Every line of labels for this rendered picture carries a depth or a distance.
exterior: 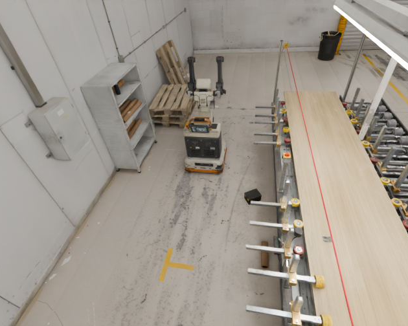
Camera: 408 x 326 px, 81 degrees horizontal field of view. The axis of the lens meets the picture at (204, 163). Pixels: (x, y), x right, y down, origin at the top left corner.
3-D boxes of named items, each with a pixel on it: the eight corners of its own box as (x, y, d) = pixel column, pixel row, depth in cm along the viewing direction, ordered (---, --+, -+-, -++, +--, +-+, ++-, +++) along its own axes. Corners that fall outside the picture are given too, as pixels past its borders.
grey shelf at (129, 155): (116, 171, 417) (79, 86, 315) (136, 141, 483) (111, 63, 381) (140, 173, 409) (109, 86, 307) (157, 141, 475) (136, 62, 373)
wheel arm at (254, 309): (245, 312, 158) (246, 310, 156) (246, 305, 161) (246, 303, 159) (326, 326, 149) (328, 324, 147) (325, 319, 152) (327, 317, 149)
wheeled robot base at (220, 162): (222, 174, 385) (222, 163, 368) (184, 172, 397) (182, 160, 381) (227, 149, 434) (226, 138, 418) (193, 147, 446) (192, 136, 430)
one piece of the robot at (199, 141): (220, 165, 382) (218, 120, 328) (187, 163, 393) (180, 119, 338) (223, 152, 407) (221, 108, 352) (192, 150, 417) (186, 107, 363)
